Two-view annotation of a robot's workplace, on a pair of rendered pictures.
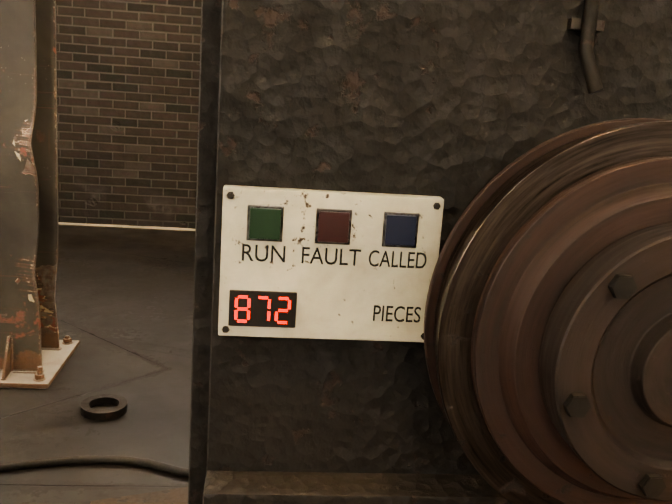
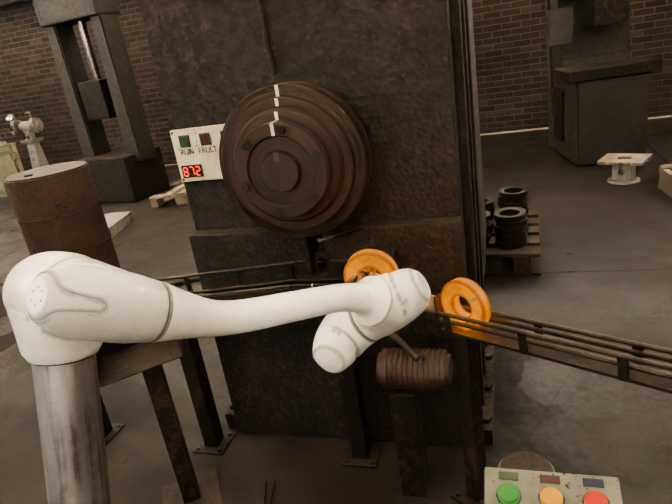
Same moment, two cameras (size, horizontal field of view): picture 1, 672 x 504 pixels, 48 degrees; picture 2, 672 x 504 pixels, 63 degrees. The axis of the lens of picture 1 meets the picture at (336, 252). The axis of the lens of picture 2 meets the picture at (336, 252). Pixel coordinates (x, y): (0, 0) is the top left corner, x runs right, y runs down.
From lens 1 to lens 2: 132 cm
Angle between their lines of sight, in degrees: 25
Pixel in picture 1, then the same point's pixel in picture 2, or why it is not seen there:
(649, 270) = (253, 140)
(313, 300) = (207, 166)
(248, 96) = (170, 98)
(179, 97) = not seen: hidden behind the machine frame
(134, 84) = not seen: hidden behind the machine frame
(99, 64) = not seen: hidden behind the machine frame
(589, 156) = (247, 103)
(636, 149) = (261, 97)
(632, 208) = (255, 119)
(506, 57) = (246, 66)
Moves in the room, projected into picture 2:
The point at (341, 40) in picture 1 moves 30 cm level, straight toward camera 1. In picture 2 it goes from (192, 73) to (130, 84)
